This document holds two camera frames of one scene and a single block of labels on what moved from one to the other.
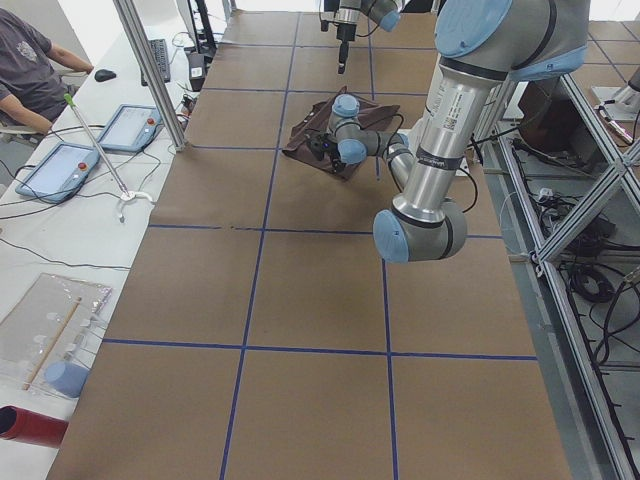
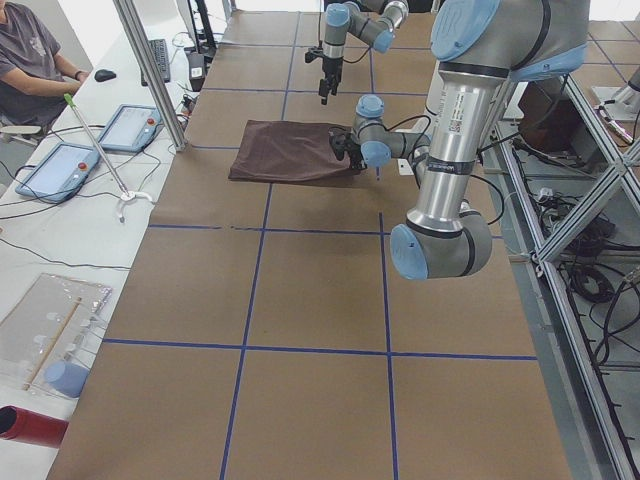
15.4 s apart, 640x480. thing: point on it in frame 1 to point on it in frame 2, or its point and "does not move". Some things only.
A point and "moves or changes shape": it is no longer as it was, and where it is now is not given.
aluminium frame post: [154, 74] does not move
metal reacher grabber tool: [126, 195] does not move
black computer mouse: [102, 75] does not move
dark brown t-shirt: [317, 117] moves or changes shape
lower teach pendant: [59, 172] does not move
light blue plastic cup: [67, 378] does not move
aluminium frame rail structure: [563, 186] does not move
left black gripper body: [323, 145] to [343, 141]
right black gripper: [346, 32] to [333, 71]
